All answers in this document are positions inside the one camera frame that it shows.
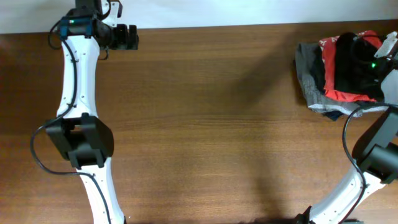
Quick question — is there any red folded shirt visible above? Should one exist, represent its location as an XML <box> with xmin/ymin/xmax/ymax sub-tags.
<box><xmin>318</xmin><ymin>30</ymin><xmax>377</xmax><ymax>103</ymax></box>

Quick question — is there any grey folded garment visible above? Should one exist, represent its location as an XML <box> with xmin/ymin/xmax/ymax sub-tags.
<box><xmin>295</xmin><ymin>43</ymin><xmax>397</xmax><ymax>119</ymax></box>

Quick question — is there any black polo shirt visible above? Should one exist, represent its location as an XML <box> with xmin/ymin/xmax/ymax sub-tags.
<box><xmin>334</xmin><ymin>32</ymin><xmax>384</xmax><ymax>101</ymax></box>

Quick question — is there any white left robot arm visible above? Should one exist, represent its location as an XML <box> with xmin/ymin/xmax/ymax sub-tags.
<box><xmin>42</xmin><ymin>1</ymin><xmax>139</xmax><ymax>223</ymax></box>

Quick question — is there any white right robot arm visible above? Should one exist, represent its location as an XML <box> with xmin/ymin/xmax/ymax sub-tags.
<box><xmin>301</xmin><ymin>102</ymin><xmax>397</xmax><ymax>223</ymax></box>

